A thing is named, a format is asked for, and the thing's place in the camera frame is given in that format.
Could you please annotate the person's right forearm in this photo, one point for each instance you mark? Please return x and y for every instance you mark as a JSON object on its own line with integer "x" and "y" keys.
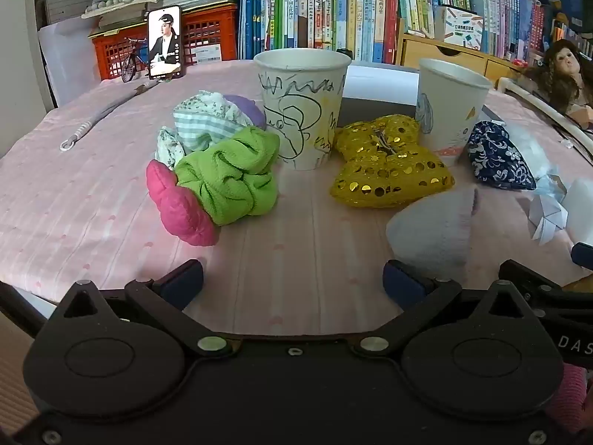
{"x": 574, "y": 398}

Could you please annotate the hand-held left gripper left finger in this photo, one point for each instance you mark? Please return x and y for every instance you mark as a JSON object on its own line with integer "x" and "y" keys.
{"x": 183, "y": 280}

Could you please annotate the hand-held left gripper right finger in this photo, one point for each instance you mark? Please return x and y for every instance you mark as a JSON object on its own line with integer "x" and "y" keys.
{"x": 403, "y": 282}

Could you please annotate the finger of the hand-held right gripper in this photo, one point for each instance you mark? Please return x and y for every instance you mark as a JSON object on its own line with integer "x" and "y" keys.
{"x": 583, "y": 254}
{"x": 523, "y": 276}

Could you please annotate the printed cardboard box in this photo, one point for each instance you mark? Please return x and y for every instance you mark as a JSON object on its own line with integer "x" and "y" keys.
{"x": 461, "y": 28}

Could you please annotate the toy bicycle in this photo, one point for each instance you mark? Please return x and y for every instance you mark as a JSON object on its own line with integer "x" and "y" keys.
{"x": 129, "y": 62}

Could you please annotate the wooden drawer organiser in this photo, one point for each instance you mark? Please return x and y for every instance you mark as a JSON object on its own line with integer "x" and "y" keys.
{"x": 440, "y": 58}

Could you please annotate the smartphone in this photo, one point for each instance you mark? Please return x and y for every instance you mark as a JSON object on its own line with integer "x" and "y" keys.
{"x": 164, "y": 41}

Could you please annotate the red plastic crate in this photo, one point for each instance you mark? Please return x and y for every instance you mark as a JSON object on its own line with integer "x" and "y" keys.
{"x": 208, "y": 32}

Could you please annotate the long-haired doll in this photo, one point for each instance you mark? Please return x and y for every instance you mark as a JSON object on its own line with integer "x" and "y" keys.
{"x": 563, "y": 74}

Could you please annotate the navy floral pouch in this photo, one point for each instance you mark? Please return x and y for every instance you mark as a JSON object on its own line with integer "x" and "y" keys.
{"x": 498, "y": 157}

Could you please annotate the green scrunchie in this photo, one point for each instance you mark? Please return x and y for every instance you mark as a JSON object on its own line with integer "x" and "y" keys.
{"x": 231, "y": 176}

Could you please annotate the white paper figure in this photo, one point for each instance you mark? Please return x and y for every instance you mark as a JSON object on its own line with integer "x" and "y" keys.
{"x": 551, "y": 215}

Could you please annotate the row of thin books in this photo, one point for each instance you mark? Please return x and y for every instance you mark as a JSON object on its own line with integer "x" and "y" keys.
{"x": 572, "y": 39}

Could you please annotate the row of blue spine books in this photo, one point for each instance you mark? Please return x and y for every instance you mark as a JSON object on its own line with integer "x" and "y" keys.
{"x": 505, "y": 18}

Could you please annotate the row of upright books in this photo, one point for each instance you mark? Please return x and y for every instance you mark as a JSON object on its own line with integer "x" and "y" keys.
{"x": 319, "y": 14}

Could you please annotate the pink bed sheet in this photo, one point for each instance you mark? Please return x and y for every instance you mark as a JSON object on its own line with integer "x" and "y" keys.
{"x": 301, "y": 264}

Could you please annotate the small crumpled white wrapper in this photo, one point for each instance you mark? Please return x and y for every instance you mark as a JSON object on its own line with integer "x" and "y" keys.
{"x": 566, "y": 143}

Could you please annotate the yellow sequin bow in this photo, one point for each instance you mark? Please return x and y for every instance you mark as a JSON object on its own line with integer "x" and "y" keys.
{"x": 394, "y": 181}

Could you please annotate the white tube rail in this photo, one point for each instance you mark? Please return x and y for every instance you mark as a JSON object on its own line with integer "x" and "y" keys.
{"x": 546, "y": 109}

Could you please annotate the white fuzzy cloth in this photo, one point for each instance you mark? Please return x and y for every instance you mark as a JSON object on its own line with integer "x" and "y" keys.
{"x": 431, "y": 231}

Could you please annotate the cat drawing paper cup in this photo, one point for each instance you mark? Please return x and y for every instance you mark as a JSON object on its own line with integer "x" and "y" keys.
{"x": 451, "y": 102}

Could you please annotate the scribble drawing paper cup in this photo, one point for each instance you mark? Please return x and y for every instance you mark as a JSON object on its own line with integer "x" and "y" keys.
{"x": 301, "y": 116}

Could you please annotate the grey cardboard box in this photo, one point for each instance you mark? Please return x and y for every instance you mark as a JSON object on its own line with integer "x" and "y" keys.
{"x": 380, "y": 106}

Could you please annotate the white board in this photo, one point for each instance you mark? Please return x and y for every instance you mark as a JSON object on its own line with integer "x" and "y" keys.
{"x": 69, "y": 69}

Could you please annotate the pink fabric flower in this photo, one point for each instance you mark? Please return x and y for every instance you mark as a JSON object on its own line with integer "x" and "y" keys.
{"x": 180, "y": 208}

